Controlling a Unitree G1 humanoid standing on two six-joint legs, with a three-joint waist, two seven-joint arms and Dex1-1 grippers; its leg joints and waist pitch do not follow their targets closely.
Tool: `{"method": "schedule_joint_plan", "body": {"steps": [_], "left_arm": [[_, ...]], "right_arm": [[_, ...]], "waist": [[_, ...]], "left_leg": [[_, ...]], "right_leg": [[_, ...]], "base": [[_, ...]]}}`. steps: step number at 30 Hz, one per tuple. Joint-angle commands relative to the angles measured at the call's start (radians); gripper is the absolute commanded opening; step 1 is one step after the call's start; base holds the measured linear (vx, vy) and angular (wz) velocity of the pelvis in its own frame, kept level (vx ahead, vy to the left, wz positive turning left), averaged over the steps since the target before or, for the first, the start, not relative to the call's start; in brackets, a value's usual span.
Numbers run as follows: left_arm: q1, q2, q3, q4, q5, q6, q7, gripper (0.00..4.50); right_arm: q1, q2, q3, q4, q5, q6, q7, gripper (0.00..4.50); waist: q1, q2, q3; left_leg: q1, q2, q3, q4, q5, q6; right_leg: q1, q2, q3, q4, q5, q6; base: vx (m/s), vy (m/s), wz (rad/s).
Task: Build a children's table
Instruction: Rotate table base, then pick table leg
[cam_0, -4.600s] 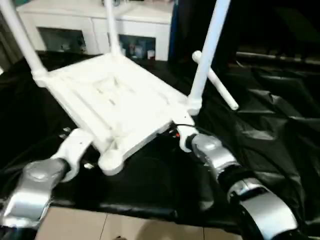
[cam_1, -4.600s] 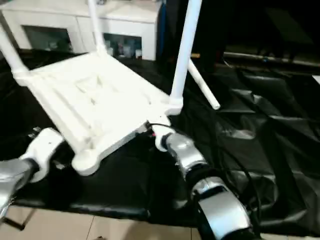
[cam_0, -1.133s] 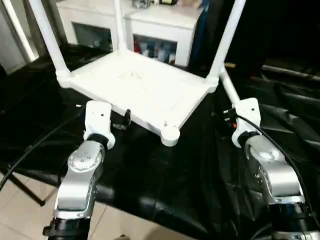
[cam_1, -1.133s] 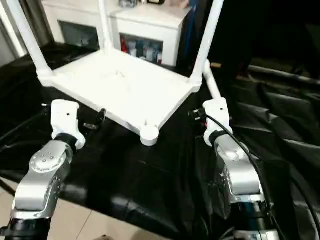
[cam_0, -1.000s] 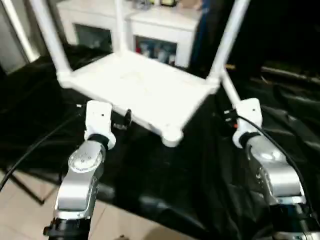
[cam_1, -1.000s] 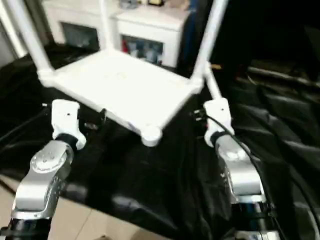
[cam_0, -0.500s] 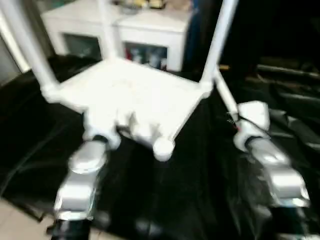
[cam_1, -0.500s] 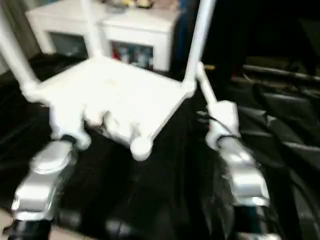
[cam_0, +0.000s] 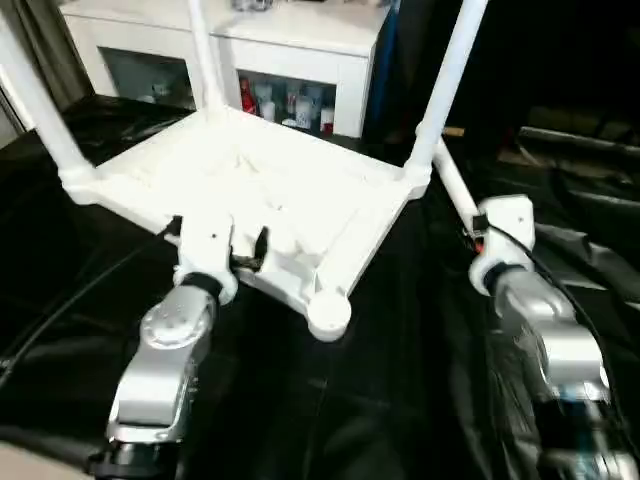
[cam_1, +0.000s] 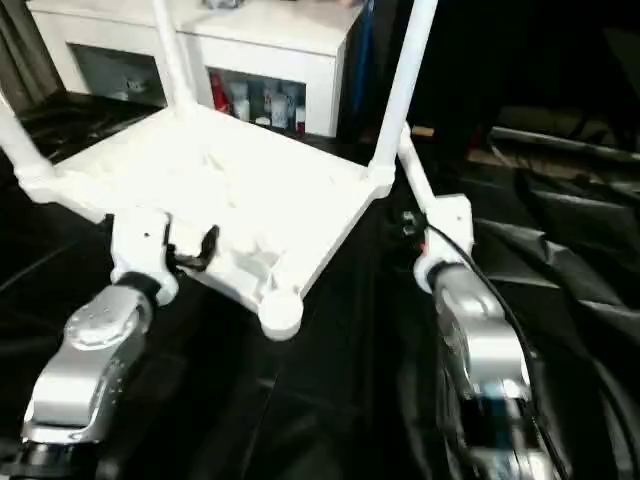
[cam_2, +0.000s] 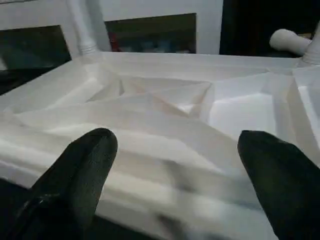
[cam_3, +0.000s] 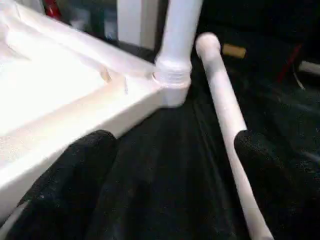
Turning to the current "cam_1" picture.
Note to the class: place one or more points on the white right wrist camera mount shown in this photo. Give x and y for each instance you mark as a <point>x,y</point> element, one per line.
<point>450,225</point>

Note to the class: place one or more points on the black box with yellow label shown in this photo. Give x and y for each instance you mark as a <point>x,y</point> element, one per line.
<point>450,60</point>

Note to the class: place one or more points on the dark metal rail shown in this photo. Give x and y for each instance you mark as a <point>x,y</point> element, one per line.
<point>565,142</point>

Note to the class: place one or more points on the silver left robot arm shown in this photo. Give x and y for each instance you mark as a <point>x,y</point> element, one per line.
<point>95,340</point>

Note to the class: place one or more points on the grey curtain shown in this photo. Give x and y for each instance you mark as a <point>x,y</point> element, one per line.
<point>27,55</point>

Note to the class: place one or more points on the white glass-door cabinet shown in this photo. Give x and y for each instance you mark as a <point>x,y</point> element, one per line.
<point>270,50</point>

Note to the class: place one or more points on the grey patterned ornament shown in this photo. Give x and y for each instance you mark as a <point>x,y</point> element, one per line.
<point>222,3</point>

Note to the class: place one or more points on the white plastic table leg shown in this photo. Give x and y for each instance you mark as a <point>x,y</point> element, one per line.
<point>417,170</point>
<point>405,85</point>
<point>22,145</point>
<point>175,55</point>

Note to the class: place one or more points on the red package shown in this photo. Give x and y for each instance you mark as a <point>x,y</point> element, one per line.
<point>219,92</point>

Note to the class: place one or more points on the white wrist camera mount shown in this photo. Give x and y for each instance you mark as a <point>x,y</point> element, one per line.
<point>142,245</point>
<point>450,225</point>

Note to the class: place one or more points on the black work mat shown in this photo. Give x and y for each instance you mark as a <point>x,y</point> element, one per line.
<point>300,400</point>

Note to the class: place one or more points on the white bottle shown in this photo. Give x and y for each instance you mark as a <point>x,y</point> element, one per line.
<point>243,110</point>

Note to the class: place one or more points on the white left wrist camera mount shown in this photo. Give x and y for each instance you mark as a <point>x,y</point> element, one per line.
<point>142,245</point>

